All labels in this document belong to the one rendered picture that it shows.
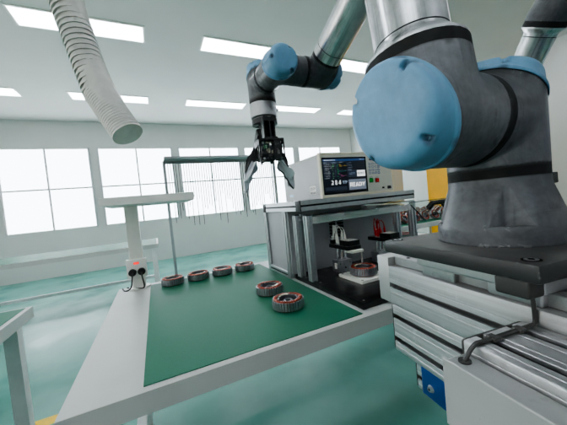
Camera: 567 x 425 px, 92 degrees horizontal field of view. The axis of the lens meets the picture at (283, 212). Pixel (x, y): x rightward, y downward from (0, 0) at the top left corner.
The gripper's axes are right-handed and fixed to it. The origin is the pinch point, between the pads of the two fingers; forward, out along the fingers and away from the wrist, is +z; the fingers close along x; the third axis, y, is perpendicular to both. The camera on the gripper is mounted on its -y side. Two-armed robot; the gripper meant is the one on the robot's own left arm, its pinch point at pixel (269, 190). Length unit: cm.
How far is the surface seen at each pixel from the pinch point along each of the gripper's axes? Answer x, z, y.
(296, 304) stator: 7.2, 37.8, -7.5
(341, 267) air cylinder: 39, 36, -34
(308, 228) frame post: 22.4, 15.7, -28.2
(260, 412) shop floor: 0, 115, -66
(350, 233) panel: 54, 23, -49
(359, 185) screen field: 55, -1, -37
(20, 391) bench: -102, 75, -70
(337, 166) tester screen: 43, -10, -35
